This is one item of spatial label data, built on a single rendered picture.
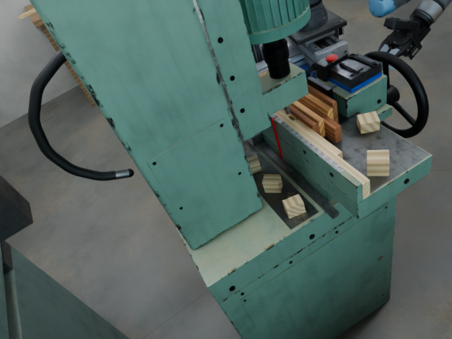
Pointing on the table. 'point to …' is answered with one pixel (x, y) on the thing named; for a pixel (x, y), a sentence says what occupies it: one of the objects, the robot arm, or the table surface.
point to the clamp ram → (321, 87)
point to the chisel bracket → (284, 89)
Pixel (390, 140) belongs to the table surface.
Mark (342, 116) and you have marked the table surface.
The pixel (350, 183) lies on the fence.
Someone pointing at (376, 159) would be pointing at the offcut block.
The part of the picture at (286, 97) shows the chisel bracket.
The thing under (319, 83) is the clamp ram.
